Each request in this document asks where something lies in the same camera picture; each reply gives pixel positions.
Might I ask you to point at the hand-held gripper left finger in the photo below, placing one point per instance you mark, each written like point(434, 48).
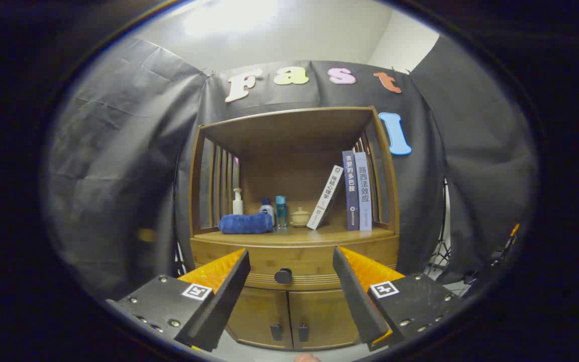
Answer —
point(219, 306)

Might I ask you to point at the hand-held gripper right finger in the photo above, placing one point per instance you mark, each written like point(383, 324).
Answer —
point(357, 301)

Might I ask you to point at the wooden cabinet door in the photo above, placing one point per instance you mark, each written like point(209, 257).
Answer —
point(259, 314)
point(319, 314)

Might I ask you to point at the wooden countertop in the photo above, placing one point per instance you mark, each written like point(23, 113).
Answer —
point(329, 234)

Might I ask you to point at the wooden cabinet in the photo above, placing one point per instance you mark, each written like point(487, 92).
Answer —
point(294, 130)

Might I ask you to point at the blue rolled towel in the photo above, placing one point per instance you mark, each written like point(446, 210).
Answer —
point(244, 223)

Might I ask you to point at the black tripod stand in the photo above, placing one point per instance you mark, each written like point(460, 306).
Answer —
point(440, 251)

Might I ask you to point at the cream lidded teacup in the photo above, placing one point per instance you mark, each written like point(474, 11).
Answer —
point(300, 217)

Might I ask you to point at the white pump bottle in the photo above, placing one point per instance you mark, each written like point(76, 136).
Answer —
point(237, 205)

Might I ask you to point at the pale lavender book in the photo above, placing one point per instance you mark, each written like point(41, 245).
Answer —
point(364, 196)

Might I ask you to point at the white bottle with blue cap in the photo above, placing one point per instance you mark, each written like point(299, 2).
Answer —
point(267, 208)

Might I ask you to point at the white book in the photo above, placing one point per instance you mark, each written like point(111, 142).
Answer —
point(325, 196)

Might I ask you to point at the dark blue book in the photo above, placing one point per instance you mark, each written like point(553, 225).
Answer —
point(351, 191)

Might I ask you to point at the clear blue bottle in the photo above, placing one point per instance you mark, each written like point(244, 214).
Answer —
point(281, 213)

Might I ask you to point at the dark device with orange part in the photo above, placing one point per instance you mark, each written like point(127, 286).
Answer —
point(508, 241)

